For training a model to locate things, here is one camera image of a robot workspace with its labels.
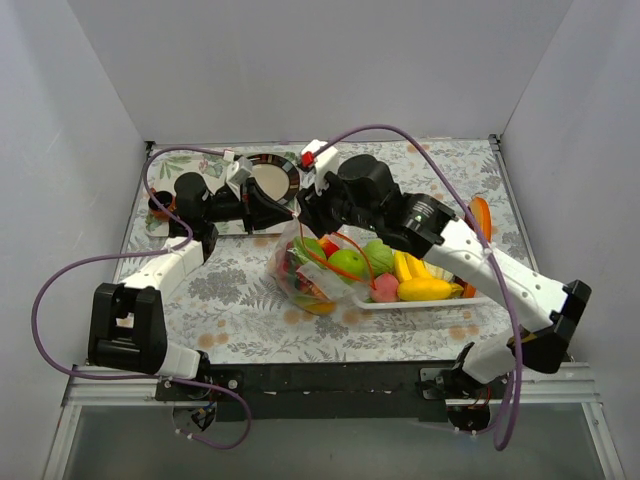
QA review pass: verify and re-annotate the green apple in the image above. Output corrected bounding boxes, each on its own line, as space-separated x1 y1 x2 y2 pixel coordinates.
328 249 368 279

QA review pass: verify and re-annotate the green starfruit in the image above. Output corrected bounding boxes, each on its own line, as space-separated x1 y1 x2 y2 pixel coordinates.
291 236 327 266

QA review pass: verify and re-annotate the clear zip bag orange zipper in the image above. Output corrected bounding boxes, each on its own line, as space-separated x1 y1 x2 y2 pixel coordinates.
267 219 374 308

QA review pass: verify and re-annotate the red lychee bunch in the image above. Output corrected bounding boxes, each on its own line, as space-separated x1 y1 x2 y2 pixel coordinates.
276 252 310 294

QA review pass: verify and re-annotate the yellow green mango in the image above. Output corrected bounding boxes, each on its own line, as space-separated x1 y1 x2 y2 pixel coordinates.
293 297 336 316

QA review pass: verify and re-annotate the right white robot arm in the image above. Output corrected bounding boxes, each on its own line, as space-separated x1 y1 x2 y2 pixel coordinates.
297 152 591 398

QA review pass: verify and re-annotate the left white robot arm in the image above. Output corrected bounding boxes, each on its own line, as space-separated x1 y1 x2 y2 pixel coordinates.
88 172 293 400

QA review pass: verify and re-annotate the small brown clay cup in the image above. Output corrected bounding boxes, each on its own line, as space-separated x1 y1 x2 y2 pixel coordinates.
148 188 175 222

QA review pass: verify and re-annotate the floral serving tray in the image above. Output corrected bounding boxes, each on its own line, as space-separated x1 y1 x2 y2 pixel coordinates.
150 150 297 209

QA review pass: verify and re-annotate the green cabbage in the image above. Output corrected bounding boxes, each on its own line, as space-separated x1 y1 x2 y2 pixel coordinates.
362 238 394 277

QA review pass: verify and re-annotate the striped rim ceramic plate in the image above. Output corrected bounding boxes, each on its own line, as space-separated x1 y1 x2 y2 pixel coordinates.
248 153 301 206

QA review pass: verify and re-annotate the floral tablecloth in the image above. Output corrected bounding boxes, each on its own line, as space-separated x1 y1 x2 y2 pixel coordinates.
97 139 559 364

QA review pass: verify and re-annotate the pink peach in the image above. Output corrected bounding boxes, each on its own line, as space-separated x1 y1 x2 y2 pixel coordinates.
370 273 399 303

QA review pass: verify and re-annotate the white plastic basket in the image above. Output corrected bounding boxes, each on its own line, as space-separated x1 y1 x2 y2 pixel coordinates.
353 277 489 310

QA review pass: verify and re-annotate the green lettuce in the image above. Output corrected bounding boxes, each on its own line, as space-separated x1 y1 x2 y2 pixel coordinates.
425 262 455 282

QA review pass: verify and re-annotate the yellow mango in basket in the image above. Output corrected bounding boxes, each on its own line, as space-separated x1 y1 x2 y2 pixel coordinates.
397 278 464 302

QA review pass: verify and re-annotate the orange papaya slice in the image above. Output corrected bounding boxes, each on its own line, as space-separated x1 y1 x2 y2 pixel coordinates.
469 197 492 241

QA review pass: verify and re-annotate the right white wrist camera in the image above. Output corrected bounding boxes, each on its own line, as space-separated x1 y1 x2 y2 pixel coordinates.
299 139 340 181

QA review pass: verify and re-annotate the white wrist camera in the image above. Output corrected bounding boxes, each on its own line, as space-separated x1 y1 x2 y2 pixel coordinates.
222 149 253 197
299 139 340 181

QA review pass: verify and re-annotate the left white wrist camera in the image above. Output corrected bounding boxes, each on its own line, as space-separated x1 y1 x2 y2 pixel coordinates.
222 149 253 197

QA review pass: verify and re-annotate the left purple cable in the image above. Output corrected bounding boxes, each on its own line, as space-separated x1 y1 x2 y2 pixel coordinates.
32 146 236 380

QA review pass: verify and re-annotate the purple cable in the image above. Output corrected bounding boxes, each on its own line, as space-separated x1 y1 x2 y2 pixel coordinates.
319 124 524 451
32 146 236 380

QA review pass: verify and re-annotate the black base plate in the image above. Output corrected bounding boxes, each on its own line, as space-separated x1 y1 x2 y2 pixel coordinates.
154 359 496 424

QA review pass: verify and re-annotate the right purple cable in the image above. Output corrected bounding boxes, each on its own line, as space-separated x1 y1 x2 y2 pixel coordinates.
319 124 524 451

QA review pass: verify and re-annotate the aluminium frame rail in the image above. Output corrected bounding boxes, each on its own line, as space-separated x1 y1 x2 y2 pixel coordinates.
62 362 602 406

